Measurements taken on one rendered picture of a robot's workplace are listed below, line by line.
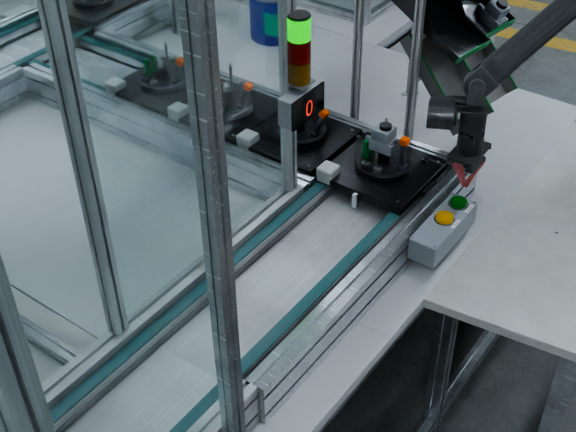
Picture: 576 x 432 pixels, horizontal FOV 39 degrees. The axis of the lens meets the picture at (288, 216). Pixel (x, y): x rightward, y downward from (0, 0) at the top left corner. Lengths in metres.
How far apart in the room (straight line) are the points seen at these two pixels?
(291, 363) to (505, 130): 1.14
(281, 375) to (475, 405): 1.31
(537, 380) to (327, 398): 1.37
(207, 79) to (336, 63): 1.77
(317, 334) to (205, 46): 0.80
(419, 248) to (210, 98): 0.95
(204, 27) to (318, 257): 0.98
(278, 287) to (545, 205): 0.76
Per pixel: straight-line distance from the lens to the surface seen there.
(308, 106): 1.79
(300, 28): 1.70
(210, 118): 0.99
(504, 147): 2.35
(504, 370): 2.88
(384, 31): 2.93
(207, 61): 0.95
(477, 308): 1.83
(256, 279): 1.78
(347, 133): 2.14
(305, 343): 1.58
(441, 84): 2.16
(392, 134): 1.95
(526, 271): 1.95
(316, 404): 1.62
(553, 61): 4.76
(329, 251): 1.84
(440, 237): 1.84
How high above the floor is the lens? 2.13
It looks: 39 degrees down
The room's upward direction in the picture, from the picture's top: 1 degrees counter-clockwise
